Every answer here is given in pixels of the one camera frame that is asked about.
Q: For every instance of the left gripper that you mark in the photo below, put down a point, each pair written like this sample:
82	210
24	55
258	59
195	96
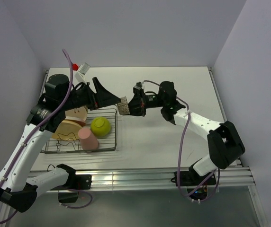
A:
102	97

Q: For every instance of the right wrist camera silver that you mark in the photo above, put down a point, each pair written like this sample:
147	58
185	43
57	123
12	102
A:
140	85

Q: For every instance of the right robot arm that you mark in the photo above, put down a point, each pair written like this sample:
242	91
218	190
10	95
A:
224	143

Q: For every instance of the lime green bowl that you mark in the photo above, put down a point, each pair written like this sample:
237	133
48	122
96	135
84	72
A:
100	127

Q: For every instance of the small speckled ceramic cup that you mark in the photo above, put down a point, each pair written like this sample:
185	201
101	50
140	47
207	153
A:
122	107

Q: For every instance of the plain yellow bear plate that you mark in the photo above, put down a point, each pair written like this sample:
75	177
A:
67	130

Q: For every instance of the black wire dish rack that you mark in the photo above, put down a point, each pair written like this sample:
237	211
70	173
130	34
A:
106	143

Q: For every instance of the pink cream plate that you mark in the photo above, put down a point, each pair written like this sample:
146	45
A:
79	121
80	113

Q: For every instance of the pink plastic cup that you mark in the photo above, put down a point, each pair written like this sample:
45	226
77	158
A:
87	139

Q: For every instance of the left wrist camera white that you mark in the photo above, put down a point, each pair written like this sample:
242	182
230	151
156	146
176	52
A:
80	73

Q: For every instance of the aluminium table edge rail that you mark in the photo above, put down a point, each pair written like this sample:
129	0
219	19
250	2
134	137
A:
157	179

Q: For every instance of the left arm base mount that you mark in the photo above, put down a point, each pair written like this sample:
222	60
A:
77	189

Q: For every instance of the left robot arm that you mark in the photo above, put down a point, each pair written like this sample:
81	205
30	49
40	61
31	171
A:
16	188

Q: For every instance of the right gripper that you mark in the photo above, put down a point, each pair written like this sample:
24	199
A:
138	104

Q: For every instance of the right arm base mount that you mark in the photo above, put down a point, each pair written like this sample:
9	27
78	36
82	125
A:
201	194

